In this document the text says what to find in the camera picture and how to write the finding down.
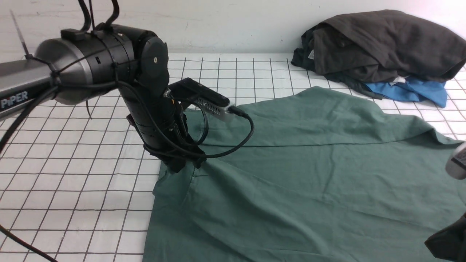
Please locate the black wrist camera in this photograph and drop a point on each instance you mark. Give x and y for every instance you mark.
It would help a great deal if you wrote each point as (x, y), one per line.
(193, 92)

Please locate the green long-sleeve top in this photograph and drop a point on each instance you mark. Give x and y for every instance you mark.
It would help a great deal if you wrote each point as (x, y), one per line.
(326, 177)

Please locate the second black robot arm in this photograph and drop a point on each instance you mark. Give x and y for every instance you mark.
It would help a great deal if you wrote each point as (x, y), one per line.
(449, 243)

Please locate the white grid tablecloth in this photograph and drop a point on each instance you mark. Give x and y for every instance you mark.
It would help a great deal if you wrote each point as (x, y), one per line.
(80, 189)

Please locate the dark grey garment pile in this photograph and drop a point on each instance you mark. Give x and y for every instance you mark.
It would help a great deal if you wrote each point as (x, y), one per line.
(359, 49)

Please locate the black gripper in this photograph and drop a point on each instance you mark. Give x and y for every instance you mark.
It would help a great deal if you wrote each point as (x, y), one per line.
(165, 135)

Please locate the blue garment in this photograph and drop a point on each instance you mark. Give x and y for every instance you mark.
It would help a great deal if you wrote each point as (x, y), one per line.
(411, 89)

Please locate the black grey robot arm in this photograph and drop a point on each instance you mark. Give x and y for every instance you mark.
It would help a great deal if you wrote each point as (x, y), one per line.
(80, 66)

